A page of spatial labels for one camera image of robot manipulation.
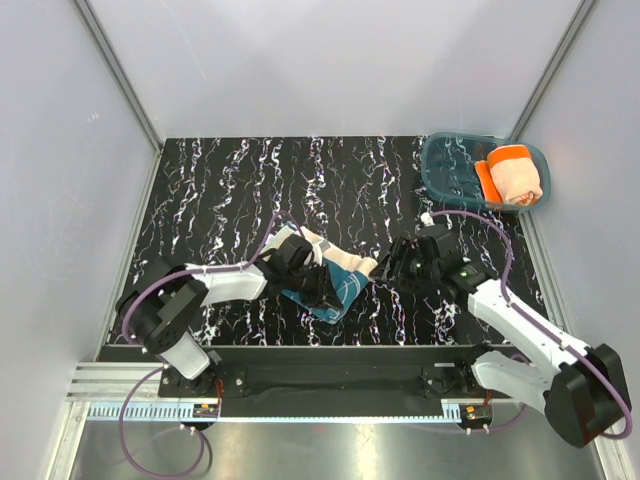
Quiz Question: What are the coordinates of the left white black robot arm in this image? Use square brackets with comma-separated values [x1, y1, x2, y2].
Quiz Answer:
[115, 233, 344, 396]

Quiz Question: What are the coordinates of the teal Doraemon towel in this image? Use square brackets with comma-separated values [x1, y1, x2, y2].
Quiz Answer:
[282, 227, 378, 325]

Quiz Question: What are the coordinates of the orange Doraemon towel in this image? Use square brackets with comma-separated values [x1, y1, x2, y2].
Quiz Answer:
[474, 144, 543, 207]

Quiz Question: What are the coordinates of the blue transparent plastic tray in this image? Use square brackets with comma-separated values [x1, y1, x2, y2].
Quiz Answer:
[421, 132, 551, 214]

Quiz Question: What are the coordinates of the aluminium rail frame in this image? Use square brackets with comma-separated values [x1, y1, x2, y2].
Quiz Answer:
[64, 360, 601, 404]

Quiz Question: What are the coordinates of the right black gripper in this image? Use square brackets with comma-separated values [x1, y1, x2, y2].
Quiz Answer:
[368, 236, 440, 296]

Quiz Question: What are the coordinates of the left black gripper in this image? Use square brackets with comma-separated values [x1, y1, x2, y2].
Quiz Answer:
[285, 262, 342, 312]

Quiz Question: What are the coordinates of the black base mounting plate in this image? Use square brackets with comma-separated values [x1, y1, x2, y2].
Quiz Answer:
[159, 345, 484, 422]

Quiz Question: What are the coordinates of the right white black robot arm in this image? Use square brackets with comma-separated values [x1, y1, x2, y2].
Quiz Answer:
[371, 225, 632, 448]

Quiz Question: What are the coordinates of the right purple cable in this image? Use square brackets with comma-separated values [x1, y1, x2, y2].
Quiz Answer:
[422, 209, 633, 441]

